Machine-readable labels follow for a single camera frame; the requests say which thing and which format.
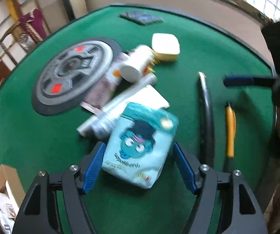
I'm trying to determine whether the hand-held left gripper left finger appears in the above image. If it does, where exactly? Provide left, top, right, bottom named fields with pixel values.
left=12, top=141, right=107, bottom=234

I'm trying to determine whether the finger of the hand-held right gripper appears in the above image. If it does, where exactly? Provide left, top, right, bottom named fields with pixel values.
left=223, top=74, right=277, bottom=87

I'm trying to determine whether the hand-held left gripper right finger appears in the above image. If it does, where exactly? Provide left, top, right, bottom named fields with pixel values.
left=173, top=142, right=268, bottom=234

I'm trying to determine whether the light blue tissue pack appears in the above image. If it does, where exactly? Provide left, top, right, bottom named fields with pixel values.
left=101, top=102, right=179, bottom=189

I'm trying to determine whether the black cylindrical tube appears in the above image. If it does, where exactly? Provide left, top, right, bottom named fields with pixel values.
left=197, top=71, right=215, bottom=170

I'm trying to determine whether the long white tube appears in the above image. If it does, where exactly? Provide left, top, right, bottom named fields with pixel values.
left=77, top=74, right=158, bottom=137

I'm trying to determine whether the pale squeeze tube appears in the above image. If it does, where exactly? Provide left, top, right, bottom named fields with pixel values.
left=80, top=52, right=131, bottom=114

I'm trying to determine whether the white rounded box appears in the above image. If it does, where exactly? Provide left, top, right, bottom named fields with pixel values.
left=151, top=33, right=181, bottom=62

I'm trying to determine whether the shallow cardboard box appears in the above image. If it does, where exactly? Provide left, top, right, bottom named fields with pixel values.
left=0, top=164, right=27, bottom=234

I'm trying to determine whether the white bottle with red label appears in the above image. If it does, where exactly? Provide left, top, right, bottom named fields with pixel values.
left=119, top=44, right=155, bottom=83

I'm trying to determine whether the white flat packet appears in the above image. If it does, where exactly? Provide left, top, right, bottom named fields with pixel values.
left=128, top=84, right=171, bottom=110

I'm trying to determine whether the round grey table centre panel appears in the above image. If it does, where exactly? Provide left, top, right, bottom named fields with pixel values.
left=31, top=38, right=122, bottom=116

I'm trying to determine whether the dark rectangular flat pad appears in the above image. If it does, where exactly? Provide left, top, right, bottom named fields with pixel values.
left=119, top=10, right=165, bottom=25

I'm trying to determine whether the wooden chair with medallion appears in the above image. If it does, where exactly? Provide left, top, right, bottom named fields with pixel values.
left=0, top=21, right=37, bottom=54

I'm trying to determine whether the purple fringed cloth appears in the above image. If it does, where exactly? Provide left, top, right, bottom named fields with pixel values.
left=19, top=8, right=44, bottom=44

